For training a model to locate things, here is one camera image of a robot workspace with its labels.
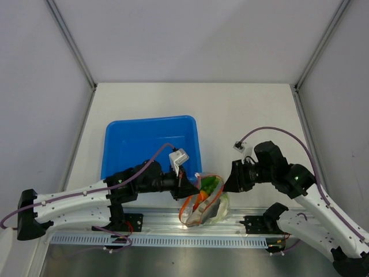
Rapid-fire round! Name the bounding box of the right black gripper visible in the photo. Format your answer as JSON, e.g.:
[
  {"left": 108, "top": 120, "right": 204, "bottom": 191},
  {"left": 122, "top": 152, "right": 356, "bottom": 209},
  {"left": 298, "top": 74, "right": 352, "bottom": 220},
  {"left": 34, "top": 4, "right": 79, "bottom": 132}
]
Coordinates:
[{"left": 221, "top": 158, "right": 274, "bottom": 192}]

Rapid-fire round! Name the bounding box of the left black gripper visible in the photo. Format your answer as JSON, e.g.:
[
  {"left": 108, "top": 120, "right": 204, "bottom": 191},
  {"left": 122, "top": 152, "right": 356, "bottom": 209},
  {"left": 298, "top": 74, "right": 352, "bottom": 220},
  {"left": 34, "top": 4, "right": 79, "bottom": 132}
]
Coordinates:
[{"left": 137, "top": 163, "right": 199, "bottom": 201}]

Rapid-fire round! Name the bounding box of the red orange mango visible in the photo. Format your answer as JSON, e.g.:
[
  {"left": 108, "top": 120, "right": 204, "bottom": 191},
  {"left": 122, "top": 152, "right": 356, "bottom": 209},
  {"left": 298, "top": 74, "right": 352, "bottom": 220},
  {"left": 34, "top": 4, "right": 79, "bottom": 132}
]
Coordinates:
[{"left": 193, "top": 190, "right": 209, "bottom": 211}]

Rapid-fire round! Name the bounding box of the dark green cucumber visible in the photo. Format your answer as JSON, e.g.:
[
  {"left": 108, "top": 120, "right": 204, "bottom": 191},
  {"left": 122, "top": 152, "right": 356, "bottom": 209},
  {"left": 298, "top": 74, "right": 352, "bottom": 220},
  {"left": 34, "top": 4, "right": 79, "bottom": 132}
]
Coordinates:
[{"left": 201, "top": 176, "right": 220, "bottom": 195}]

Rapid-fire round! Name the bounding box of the clear zip top bag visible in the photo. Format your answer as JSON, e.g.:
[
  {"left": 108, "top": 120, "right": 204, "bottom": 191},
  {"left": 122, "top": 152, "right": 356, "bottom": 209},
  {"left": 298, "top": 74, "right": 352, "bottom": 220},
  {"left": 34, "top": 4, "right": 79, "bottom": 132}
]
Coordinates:
[{"left": 178, "top": 173, "right": 231, "bottom": 227}]

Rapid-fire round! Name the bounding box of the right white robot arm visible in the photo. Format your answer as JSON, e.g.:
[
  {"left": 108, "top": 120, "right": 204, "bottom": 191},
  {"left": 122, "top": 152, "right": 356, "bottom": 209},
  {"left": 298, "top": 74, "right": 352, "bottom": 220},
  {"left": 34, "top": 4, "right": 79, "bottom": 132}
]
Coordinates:
[{"left": 224, "top": 141, "right": 368, "bottom": 276}]

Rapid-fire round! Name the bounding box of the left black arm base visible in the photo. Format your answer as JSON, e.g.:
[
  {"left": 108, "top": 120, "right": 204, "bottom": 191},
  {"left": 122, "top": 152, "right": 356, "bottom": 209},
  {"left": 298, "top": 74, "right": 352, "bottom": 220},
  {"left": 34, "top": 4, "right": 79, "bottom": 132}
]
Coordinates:
[{"left": 102, "top": 213, "right": 144, "bottom": 233}]

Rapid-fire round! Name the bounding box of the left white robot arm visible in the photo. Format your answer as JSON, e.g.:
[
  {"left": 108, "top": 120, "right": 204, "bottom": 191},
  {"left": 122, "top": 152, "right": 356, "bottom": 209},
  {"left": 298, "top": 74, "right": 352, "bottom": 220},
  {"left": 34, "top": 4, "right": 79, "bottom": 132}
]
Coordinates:
[{"left": 17, "top": 160, "right": 199, "bottom": 241}]

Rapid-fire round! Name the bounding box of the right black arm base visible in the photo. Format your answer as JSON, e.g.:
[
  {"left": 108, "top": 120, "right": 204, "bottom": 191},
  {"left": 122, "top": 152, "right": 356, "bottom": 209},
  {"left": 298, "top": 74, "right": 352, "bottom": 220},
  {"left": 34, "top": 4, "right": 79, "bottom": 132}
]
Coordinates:
[{"left": 239, "top": 216, "right": 284, "bottom": 235}]

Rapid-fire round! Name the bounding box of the blue plastic bin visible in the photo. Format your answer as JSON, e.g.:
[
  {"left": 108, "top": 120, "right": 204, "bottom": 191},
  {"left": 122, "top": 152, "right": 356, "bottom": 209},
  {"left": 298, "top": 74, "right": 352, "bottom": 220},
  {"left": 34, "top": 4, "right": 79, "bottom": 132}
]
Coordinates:
[{"left": 100, "top": 115, "right": 202, "bottom": 180}]

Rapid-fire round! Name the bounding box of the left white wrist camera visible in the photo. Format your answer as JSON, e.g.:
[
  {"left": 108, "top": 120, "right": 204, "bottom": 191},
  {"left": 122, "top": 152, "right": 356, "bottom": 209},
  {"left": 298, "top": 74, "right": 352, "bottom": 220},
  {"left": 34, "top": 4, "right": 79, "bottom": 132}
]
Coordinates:
[{"left": 168, "top": 148, "right": 189, "bottom": 177}]

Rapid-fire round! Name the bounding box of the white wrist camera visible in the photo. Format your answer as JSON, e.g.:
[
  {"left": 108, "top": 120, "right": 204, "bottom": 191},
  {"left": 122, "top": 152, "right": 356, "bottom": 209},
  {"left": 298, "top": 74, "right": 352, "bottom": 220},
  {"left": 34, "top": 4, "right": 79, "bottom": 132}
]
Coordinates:
[
  {"left": 234, "top": 141, "right": 253, "bottom": 160},
  {"left": 168, "top": 148, "right": 189, "bottom": 177}
]

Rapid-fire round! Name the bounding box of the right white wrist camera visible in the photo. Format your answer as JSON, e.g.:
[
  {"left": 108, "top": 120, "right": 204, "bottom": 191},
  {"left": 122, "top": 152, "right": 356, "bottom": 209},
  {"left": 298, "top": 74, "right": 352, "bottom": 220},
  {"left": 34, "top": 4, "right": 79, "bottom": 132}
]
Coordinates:
[{"left": 234, "top": 141, "right": 253, "bottom": 160}]

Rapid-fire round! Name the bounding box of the aluminium mounting rail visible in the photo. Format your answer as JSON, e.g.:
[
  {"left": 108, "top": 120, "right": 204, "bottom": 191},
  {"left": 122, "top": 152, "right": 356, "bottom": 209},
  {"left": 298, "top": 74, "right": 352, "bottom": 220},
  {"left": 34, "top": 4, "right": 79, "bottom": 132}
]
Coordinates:
[{"left": 51, "top": 206, "right": 318, "bottom": 237}]

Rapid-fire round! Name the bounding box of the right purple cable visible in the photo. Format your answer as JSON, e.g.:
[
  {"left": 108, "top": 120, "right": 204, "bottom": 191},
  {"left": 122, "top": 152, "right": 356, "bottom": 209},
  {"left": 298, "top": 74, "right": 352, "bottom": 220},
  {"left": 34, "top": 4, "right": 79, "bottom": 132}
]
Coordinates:
[{"left": 239, "top": 126, "right": 366, "bottom": 254}]

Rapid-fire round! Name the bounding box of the purple cable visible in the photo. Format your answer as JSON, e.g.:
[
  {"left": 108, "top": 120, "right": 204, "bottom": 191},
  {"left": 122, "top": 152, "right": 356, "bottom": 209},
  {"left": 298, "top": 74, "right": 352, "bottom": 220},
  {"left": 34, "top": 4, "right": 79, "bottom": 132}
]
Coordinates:
[
  {"left": 239, "top": 126, "right": 366, "bottom": 254},
  {"left": 0, "top": 143, "right": 176, "bottom": 254}
]

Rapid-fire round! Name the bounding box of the right aluminium frame post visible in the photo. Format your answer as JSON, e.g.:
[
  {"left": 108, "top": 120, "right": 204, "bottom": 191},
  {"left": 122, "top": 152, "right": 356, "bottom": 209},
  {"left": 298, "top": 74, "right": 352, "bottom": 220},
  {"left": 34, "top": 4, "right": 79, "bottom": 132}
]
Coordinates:
[{"left": 293, "top": 0, "right": 354, "bottom": 90}]

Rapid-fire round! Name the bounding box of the aluminium frame post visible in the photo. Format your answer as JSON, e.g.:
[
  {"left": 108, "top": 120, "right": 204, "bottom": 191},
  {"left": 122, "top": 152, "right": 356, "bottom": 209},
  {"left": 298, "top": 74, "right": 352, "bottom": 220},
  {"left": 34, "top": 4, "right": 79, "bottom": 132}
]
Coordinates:
[
  {"left": 293, "top": 0, "right": 354, "bottom": 90},
  {"left": 44, "top": 0, "right": 97, "bottom": 90}
]

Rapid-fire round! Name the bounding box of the white slotted cable duct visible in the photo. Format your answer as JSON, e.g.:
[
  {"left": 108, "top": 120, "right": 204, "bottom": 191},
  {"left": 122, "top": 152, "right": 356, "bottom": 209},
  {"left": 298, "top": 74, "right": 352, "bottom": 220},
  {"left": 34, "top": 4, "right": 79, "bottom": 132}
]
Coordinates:
[{"left": 50, "top": 233, "right": 268, "bottom": 249}]

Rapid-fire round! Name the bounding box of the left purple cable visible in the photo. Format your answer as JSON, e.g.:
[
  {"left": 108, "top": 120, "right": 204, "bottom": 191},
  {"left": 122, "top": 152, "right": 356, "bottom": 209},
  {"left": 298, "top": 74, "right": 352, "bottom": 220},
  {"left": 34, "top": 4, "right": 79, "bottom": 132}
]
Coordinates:
[{"left": 0, "top": 143, "right": 176, "bottom": 254}]

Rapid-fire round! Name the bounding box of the left aluminium frame post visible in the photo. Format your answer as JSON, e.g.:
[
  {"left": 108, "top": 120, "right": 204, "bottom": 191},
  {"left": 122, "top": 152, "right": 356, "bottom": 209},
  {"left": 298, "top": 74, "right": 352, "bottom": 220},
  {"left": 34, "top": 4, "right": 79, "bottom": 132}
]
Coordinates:
[{"left": 44, "top": 0, "right": 97, "bottom": 90}]

